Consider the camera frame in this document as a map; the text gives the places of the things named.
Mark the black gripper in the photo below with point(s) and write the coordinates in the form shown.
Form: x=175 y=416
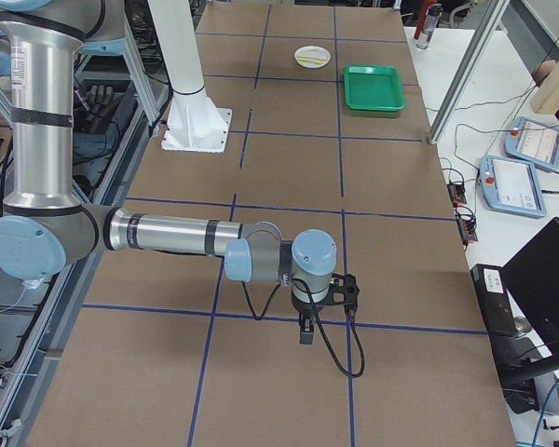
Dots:
x=303 y=308

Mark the yellow plastic spoon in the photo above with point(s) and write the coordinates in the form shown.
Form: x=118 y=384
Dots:
x=311 y=60

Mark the white round plate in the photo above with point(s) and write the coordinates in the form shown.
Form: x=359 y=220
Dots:
x=312 y=52

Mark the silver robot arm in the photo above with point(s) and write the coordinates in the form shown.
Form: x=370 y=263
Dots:
x=44 y=227

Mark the lower orange usb hub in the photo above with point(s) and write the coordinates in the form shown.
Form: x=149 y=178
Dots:
x=466 y=224

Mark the orange usb hub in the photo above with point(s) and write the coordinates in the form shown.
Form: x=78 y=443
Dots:
x=466 y=224
x=456 y=192

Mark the black mini computer box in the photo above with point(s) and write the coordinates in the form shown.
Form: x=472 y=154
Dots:
x=493 y=300

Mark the brown paper table cover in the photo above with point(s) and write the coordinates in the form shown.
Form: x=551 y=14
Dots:
x=328 y=132

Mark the upper orange usb hub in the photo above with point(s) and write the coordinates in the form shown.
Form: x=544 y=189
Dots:
x=456 y=192

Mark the black monitor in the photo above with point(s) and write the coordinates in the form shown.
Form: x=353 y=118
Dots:
x=532 y=278

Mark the green plastic tray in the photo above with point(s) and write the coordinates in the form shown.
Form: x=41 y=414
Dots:
x=373 y=88

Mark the near teach pendant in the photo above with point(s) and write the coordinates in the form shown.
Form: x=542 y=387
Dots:
x=511 y=186

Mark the teach pendant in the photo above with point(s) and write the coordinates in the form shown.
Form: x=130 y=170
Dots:
x=534 y=142
x=511 y=186

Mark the far teach pendant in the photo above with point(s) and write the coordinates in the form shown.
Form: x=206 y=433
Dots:
x=534 y=142

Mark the red capped water bottle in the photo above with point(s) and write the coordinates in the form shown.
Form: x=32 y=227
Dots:
x=431 y=20

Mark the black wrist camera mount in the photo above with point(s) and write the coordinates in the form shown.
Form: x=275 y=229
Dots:
x=343 y=291

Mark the white camera pillar stand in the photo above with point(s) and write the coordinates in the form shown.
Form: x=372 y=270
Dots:
x=194 y=123

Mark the aluminium frame post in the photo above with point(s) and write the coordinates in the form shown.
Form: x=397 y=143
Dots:
x=477 y=45

